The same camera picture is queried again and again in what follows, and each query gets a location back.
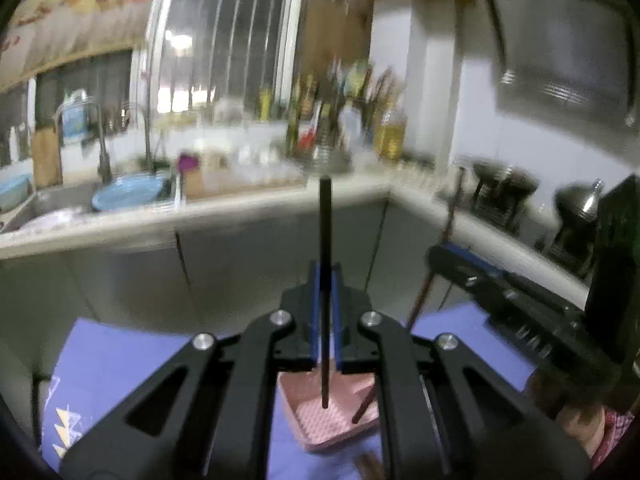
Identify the black chopstick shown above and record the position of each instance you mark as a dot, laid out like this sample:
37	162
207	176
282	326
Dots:
325	269

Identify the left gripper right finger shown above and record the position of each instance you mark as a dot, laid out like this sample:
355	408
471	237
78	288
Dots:
444	413

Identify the black wok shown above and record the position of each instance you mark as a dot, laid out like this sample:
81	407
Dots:
501	193

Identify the black lidded pot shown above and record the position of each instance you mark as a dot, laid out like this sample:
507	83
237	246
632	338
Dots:
572	246

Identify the steel kitchen faucet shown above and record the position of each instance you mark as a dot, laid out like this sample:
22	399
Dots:
104	168

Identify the white plastic jug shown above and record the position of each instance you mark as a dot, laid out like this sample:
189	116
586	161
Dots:
350	123

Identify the steel range hood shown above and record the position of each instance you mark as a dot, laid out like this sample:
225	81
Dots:
578	55

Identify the blue plastic basin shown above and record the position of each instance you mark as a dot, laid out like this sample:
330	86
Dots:
128	192

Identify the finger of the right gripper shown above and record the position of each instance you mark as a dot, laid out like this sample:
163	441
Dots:
462	267
485	294

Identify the pink perforated utensil basket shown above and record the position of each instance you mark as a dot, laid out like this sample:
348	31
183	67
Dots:
317	428

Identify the cooking oil bottle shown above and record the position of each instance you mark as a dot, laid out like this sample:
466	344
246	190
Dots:
390	134

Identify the wooden cutting board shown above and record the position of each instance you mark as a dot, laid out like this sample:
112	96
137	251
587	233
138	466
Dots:
46	158

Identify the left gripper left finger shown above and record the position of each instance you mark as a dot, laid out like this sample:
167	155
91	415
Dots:
206	413

